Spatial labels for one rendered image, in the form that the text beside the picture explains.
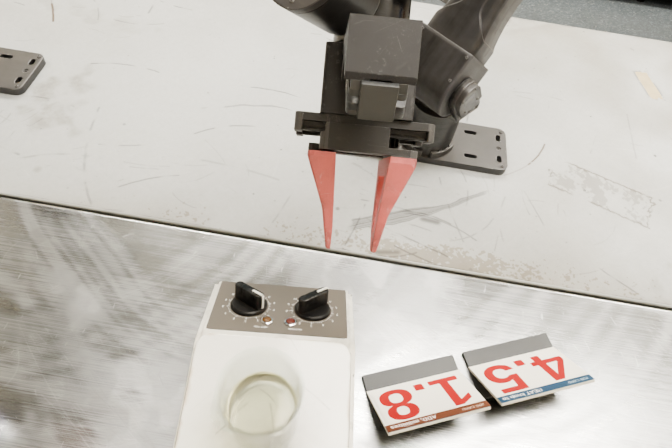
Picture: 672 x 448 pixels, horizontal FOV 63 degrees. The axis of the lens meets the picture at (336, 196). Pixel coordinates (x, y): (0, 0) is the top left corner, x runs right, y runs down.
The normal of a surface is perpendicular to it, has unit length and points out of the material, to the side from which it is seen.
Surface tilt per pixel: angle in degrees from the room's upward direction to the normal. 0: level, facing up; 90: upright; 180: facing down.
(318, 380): 0
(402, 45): 39
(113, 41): 0
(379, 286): 0
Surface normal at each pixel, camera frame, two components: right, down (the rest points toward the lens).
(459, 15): -0.49, -0.03
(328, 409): 0.08, -0.60
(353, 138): 0.04, 0.04
